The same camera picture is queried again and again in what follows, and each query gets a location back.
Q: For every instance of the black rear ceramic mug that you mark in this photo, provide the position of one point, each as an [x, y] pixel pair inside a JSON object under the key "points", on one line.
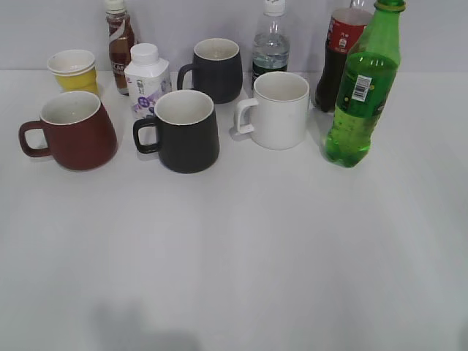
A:
{"points": [[216, 70]]}

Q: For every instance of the green soda bottle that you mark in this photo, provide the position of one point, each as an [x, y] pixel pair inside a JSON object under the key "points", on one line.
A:
{"points": [[371, 67]]}

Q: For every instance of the red ceramic mug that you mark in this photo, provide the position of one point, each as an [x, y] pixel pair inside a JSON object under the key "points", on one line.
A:
{"points": [[78, 131]]}

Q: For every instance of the cola bottle red label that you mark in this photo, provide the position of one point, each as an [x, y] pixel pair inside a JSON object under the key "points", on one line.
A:
{"points": [[345, 28]]}

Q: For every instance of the black ceramic mug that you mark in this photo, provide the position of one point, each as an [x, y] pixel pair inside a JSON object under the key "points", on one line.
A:
{"points": [[216, 70], [187, 138]]}

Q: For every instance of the clear water bottle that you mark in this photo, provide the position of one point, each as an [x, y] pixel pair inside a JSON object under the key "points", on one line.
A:
{"points": [[271, 45]]}

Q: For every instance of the brown tea bottle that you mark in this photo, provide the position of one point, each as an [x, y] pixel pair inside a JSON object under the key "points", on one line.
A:
{"points": [[121, 39]]}

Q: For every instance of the yellow paper cup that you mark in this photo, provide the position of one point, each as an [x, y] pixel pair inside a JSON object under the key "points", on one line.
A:
{"points": [[74, 70]]}

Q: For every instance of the white milk bottle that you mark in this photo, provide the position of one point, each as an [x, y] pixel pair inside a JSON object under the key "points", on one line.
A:
{"points": [[148, 79]]}

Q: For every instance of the black front ceramic mug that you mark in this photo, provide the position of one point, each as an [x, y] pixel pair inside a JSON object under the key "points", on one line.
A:
{"points": [[187, 138]]}

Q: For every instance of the white ceramic mug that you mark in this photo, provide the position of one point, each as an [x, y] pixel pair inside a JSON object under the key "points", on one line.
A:
{"points": [[276, 116]]}

